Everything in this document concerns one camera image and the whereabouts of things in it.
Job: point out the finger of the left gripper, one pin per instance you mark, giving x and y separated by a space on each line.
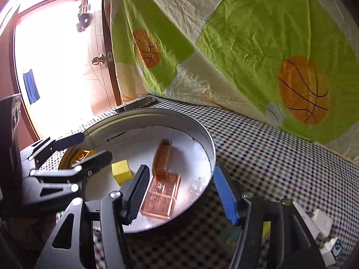
43 149
88 167

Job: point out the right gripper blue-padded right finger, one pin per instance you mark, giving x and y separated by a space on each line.
291 244

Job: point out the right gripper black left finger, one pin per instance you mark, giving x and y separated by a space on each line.
70 244

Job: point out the yellow cube block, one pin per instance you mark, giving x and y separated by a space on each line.
121 171

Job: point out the white card box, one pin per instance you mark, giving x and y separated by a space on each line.
310 224

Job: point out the amber folding comb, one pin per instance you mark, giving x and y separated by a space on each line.
160 198

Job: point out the moon picture toy block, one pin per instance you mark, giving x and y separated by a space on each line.
331 251

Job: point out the yellow toy block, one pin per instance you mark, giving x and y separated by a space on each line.
74 155

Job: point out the white charger adapter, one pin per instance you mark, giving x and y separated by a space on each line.
323 223

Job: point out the blue hanging cloth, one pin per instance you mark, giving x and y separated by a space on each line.
31 87

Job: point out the wooden door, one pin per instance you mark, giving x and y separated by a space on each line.
57 39

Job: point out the checkered tablecloth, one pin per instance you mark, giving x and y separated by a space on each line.
269 162

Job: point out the round metal tin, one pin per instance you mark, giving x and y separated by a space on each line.
177 148

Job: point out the black smartphone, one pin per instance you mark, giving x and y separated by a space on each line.
144 102

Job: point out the brass door knob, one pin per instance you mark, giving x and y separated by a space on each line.
100 59

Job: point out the basketball pattern bedsheet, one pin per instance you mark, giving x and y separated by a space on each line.
290 63

